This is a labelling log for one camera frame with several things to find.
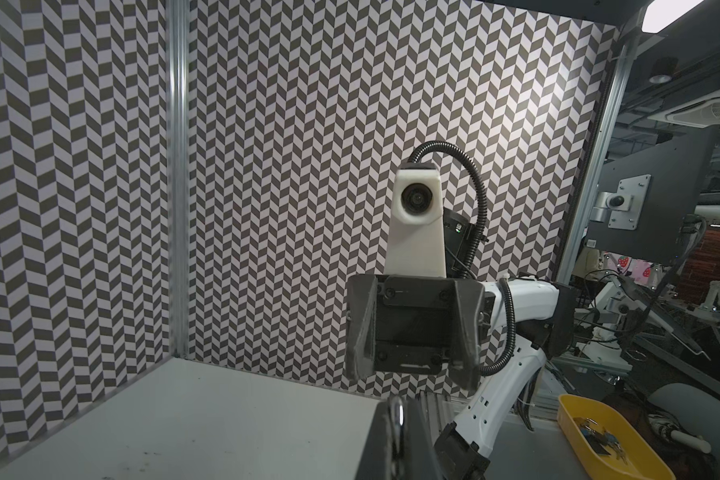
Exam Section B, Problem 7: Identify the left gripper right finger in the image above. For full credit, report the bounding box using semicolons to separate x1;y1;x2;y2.
403;399;442;480

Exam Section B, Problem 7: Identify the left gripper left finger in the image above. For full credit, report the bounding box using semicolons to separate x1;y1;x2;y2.
355;402;396;480

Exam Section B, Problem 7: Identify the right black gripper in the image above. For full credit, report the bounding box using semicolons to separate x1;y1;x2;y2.
345;274;495;393

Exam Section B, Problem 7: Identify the black padlock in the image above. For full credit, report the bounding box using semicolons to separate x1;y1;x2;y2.
389;397;405;479

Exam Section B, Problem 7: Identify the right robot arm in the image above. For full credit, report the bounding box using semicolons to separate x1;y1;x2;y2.
345;206;575;479

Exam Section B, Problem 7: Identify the yellow plastic tray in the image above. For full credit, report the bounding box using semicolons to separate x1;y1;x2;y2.
557;394;675;480

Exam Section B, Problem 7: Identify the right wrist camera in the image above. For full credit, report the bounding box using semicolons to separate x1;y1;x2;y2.
383;163;447;278

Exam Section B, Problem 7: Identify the black monitor with mount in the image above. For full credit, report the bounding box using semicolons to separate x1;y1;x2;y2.
585;126;720;265

